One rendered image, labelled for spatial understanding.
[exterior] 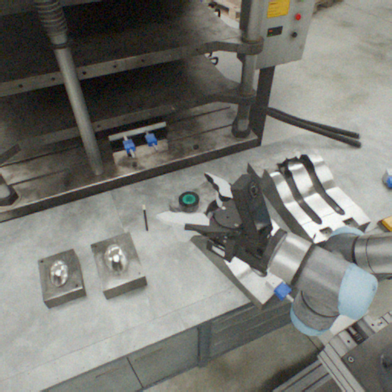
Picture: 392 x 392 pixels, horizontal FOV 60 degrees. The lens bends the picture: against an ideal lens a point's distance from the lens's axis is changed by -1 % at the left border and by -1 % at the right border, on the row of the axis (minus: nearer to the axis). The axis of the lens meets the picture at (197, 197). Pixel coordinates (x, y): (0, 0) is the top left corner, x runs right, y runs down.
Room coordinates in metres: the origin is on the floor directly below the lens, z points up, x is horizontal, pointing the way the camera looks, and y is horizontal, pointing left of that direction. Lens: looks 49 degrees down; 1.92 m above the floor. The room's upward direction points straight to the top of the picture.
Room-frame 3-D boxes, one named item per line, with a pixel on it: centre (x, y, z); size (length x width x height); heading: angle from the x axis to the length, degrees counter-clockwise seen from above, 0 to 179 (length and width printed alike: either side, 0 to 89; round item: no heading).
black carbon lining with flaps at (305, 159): (0.94, -0.44, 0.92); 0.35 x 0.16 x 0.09; 23
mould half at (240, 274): (0.74, -0.15, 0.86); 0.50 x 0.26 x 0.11; 40
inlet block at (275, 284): (0.50, -0.29, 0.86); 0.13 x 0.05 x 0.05; 40
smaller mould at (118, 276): (0.62, 0.28, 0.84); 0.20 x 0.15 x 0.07; 23
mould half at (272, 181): (0.96, -0.45, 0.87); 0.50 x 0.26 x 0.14; 23
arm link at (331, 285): (0.25, -0.21, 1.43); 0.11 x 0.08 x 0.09; 55
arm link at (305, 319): (0.26, -0.22, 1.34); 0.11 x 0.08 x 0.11; 145
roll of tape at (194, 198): (0.84, 0.03, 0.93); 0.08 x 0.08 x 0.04
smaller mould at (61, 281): (0.57, 0.48, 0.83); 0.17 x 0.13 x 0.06; 23
